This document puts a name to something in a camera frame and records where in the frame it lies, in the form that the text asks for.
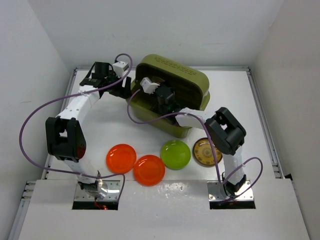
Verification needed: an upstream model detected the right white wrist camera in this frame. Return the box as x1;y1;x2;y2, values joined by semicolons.
140;77;160;95

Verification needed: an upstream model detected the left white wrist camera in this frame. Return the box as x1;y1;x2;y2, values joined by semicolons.
112;61;129;78

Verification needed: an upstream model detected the green plate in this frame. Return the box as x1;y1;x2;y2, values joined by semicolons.
160;139;191;170

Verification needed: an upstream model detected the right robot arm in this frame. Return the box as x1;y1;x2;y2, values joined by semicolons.
151;84;247;197

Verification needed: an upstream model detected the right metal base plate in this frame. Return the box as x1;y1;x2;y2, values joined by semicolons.
207;180;255;202

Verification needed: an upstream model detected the olive green dish rack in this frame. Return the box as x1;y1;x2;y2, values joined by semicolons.
129;54;210;138

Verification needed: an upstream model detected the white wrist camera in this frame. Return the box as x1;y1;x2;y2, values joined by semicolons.
112;61;129;78
140;77;160;95

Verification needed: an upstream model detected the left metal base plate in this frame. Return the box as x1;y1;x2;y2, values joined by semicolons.
74;179;121;202

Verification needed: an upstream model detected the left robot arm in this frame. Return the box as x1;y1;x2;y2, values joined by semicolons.
45;61;131;200

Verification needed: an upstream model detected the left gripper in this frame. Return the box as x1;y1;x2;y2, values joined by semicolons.
103;70;132;99

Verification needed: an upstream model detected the orange plate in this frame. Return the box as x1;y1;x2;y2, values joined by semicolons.
105;143;137;174
133;154;166;186

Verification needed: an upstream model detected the metal base plate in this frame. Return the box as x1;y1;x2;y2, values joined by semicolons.
74;179;121;202
207;180;255;202

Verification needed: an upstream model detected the brown patterned plate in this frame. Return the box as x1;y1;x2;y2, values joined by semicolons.
192;137;216;167

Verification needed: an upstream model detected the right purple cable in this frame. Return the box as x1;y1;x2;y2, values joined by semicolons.
126;89;264;203

